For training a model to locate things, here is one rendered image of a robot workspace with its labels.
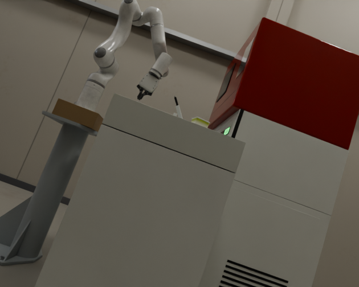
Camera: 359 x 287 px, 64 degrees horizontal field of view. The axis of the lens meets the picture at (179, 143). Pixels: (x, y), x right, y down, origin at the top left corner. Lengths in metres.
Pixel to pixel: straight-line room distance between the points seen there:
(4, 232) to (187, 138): 1.27
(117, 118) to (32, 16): 3.48
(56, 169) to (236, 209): 1.06
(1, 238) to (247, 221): 1.43
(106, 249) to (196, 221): 0.39
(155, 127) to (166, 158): 0.14
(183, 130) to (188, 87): 2.63
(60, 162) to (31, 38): 2.89
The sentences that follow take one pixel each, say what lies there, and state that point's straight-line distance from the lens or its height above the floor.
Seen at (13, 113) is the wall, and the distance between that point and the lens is 4.23.
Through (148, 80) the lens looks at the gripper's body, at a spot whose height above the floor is 1.22.
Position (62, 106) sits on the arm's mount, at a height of 0.88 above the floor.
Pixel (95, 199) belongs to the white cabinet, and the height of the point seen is 0.51.
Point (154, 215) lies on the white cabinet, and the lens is 1.25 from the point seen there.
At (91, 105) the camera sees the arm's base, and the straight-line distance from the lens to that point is 1.86.
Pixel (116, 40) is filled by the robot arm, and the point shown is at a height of 1.41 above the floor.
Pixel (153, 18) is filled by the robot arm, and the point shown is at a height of 1.63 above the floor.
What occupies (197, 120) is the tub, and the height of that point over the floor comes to 1.01.
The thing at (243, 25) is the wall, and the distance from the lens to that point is 4.37.
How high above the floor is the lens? 0.68
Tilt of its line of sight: 8 degrees up
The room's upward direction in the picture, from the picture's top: 20 degrees clockwise
